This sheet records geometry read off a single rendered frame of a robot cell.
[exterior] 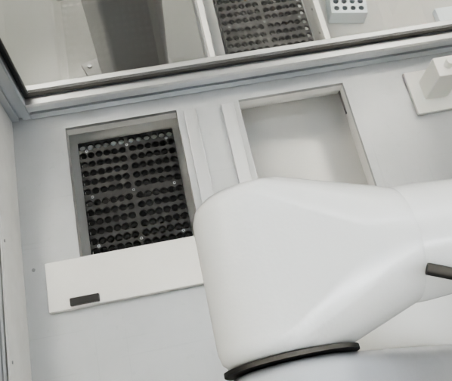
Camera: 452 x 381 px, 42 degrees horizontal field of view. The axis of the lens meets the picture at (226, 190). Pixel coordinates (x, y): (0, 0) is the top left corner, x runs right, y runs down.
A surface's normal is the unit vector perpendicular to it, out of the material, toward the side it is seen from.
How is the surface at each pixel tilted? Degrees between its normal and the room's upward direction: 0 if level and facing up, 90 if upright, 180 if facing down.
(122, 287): 0
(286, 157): 0
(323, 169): 0
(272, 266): 10
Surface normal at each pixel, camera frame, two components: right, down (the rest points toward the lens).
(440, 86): 0.20, 0.90
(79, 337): 0.03, -0.39
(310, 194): -0.03, -0.62
